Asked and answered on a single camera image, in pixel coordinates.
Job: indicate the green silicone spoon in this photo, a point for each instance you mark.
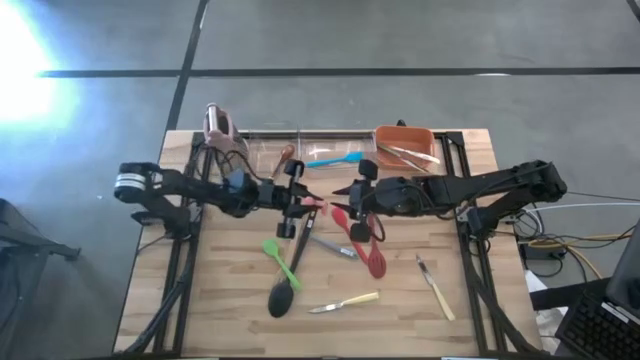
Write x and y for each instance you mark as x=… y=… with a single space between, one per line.
x=271 y=247

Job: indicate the black chair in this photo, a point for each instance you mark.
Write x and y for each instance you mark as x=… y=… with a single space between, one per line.
x=20 y=280

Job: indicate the black laptop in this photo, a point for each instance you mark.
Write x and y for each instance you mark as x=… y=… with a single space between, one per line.
x=595 y=330

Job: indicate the black power box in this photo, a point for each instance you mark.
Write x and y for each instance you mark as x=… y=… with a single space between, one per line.
x=542 y=250

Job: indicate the black flat bar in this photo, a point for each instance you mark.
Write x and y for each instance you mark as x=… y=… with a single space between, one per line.
x=570 y=295

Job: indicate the orange plastic bin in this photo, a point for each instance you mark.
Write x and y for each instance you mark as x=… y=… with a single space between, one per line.
x=400 y=135

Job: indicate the clear plastic bin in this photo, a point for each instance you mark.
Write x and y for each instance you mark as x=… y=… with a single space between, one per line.
x=265 y=150
x=325 y=145

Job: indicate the red slotted spoon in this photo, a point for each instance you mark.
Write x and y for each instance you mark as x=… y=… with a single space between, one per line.
x=377 y=265

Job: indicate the teal silicone spatula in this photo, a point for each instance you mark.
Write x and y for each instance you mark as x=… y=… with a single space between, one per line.
x=350 y=158

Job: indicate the white paper sheet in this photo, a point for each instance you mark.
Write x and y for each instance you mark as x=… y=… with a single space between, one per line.
x=547 y=320

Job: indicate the small red silicone spatula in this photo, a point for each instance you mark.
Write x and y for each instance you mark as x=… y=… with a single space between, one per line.
x=357 y=247

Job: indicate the black spoon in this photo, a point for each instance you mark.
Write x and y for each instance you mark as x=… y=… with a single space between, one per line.
x=280 y=300

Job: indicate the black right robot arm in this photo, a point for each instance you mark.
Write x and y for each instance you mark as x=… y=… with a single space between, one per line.
x=480 y=187

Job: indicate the silver metal bracket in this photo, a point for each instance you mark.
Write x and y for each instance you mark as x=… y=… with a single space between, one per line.
x=464 y=215

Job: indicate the pink silicone spatula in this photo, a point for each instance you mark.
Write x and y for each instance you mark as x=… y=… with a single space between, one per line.
x=320 y=205

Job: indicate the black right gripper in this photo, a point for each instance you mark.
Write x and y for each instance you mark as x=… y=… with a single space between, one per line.
x=395 y=197

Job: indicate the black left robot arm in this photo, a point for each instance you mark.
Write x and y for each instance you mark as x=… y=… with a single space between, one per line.
x=165 y=182

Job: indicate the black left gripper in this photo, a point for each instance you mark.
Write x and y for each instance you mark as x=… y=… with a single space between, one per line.
x=272 y=196

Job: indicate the brown wooden spoon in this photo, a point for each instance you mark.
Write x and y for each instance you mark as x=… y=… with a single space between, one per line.
x=288 y=150

